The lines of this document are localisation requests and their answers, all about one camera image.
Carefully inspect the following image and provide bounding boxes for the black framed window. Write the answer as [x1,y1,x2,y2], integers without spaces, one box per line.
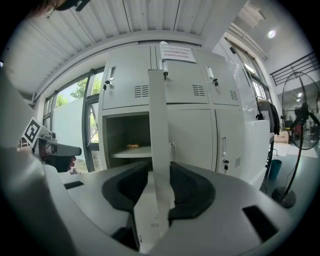
[42,68,106,173]

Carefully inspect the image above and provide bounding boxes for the black jacket on rack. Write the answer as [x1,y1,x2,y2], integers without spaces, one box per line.
[256,101,281,136]

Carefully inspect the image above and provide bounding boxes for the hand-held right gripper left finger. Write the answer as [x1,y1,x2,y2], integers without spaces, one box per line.
[58,161,150,252]

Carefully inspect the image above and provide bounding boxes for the grey metal locker cabinet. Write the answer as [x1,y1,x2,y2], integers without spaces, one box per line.
[97,43,272,187]

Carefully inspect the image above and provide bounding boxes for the white paper notice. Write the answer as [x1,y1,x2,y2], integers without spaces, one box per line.
[159,44,197,63]

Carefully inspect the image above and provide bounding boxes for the black head-worn camera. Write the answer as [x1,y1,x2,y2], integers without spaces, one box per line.
[56,0,91,12]

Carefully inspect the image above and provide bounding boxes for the person's left hand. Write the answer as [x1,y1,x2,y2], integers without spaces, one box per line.
[44,155,77,173]

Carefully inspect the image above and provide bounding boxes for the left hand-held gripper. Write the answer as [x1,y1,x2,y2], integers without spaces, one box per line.
[18,116,83,161]

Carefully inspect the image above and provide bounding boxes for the dark blue bin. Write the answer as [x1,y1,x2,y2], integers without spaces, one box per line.
[267,159,283,180]

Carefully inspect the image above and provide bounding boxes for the black standing fan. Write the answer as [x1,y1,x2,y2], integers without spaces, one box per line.
[271,71,320,208]

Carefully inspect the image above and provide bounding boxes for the cardboard box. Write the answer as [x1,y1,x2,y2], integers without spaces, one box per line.
[274,131,291,145]

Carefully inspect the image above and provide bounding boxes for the grey locker door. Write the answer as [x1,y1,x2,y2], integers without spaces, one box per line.
[133,69,176,253]

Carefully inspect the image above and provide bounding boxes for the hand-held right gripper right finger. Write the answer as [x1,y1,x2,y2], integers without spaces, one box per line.
[149,161,296,256]

